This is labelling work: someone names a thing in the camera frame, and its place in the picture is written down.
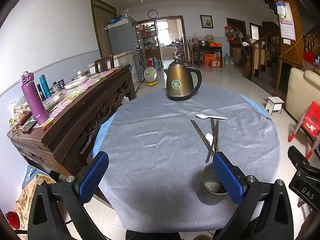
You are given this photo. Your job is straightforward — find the bronze electric kettle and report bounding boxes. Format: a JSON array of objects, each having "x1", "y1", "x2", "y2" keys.
[{"x1": 163, "y1": 58, "x2": 202, "y2": 102}]

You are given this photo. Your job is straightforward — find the wall calendar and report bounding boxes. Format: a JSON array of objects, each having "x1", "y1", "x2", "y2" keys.
[{"x1": 276, "y1": 1, "x2": 297, "y2": 46}]

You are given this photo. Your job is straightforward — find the teal water bottle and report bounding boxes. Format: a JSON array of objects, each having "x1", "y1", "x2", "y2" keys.
[{"x1": 39, "y1": 74, "x2": 52, "y2": 99}]

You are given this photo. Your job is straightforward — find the long white plastic spoon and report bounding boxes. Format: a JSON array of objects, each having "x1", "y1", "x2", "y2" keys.
[{"x1": 196, "y1": 114, "x2": 228, "y2": 120}]

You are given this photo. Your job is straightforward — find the pot with lid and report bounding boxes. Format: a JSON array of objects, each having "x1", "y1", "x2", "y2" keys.
[{"x1": 71, "y1": 70, "x2": 90, "y2": 82}]

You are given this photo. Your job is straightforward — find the grey tablecloth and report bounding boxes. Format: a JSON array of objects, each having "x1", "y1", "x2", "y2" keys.
[{"x1": 99, "y1": 85, "x2": 282, "y2": 232}]

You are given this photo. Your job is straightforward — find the dark table with orange boxes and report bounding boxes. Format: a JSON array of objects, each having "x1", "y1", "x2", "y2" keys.
[{"x1": 192, "y1": 40, "x2": 223, "y2": 68}]

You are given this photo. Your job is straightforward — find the wooden chair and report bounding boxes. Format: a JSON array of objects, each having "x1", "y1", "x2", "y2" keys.
[{"x1": 94, "y1": 55, "x2": 115, "y2": 73}]

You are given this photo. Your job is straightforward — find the brown curtain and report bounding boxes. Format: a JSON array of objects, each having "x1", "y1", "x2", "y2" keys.
[{"x1": 90, "y1": 0, "x2": 118, "y2": 58}]

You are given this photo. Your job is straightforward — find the glass shelf rack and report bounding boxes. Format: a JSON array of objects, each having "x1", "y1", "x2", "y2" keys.
[{"x1": 136, "y1": 22, "x2": 158, "y2": 58}]

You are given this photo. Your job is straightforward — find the red plastic chair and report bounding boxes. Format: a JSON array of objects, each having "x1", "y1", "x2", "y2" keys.
[{"x1": 287, "y1": 101, "x2": 320, "y2": 159}]

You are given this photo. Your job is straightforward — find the metal utensil holder cup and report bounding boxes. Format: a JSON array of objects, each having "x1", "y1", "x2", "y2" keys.
[{"x1": 199, "y1": 162, "x2": 229, "y2": 205}]

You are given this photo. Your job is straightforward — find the beige sofa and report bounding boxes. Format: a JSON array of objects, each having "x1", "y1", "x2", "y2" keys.
[{"x1": 285, "y1": 67, "x2": 320, "y2": 132}]

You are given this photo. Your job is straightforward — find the black bottle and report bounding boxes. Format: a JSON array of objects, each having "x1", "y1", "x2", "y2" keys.
[{"x1": 37, "y1": 83, "x2": 47, "y2": 101}]

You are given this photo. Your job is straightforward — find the small white stool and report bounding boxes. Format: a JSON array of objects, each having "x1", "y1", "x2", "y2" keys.
[{"x1": 264, "y1": 96, "x2": 285, "y2": 116}]

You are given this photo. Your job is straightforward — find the wooden staircase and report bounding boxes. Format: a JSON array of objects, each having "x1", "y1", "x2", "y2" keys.
[{"x1": 243, "y1": 0, "x2": 284, "y2": 82}]

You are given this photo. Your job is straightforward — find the framed wall picture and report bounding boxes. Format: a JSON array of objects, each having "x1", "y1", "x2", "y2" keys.
[{"x1": 200, "y1": 15, "x2": 214, "y2": 29}]

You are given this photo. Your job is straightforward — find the patterned bag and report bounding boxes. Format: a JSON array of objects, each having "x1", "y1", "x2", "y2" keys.
[{"x1": 14, "y1": 174, "x2": 58, "y2": 232}]

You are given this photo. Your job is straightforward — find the blue table cover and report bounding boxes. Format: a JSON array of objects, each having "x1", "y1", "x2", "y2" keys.
[{"x1": 92, "y1": 94, "x2": 273, "y2": 160}]

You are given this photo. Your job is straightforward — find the white chest freezer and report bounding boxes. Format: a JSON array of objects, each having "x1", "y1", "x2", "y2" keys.
[{"x1": 88, "y1": 51, "x2": 137, "y2": 75}]

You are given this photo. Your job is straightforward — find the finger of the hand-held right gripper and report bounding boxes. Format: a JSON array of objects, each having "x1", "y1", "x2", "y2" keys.
[{"x1": 287, "y1": 145, "x2": 320, "y2": 174}]

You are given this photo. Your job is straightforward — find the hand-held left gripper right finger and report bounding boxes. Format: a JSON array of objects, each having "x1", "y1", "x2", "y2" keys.
[{"x1": 212, "y1": 152, "x2": 294, "y2": 240}]

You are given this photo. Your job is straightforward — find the short white plastic spoon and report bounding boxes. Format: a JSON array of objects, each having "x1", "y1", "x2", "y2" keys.
[{"x1": 205, "y1": 133, "x2": 214, "y2": 151}]

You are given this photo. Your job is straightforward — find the grey refrigerator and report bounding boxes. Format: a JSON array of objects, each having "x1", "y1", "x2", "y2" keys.
[{"x1": 107, "y1": 17, "x2": 145, "y2": 85}]

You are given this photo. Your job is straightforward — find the red round object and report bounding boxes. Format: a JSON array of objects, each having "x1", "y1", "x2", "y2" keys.
[{"x1": 5, "y1": 211, "x2": 21, "y2": 230}]

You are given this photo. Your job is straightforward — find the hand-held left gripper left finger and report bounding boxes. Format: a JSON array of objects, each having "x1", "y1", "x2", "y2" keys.
[{"x1": 27, "y1": 152, "x2": 109, "y2": 240}]

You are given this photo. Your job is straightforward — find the purple water bottle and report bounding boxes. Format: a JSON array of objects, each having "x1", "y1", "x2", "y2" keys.
[{"x1": 20, "y1": 71, "x2": 50, "y2": 126}]

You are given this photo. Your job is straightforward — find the small floor fan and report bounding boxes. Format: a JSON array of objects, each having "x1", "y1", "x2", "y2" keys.
[{"x1": 143, "y1": 66, "x2": 159, "y2": 87}]

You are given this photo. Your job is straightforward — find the dark chopstick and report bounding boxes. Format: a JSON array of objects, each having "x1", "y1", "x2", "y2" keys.
[
  {"x1": 190, "y1": 120, "x2": 213, "y2": 156},
  {"x1": 192, "y1": 119, "x2": 216, "y2": 154},
  {"x1": 205, "y1": 118, "x2": 215, "y2": 163},
  {"x1": 214, "y1": 119, "x2": 220, "y2": 153}
]

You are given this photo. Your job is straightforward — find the black phone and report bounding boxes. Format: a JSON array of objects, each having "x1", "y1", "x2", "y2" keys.
[{"x1": 22, "y1": 121, "x2": 37, "y2": 134}]

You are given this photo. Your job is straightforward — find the carved wooden sideboard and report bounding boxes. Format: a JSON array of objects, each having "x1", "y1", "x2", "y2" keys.
[{"x1": 7, "y1": 65, "x2": 137, "y2": 178}]

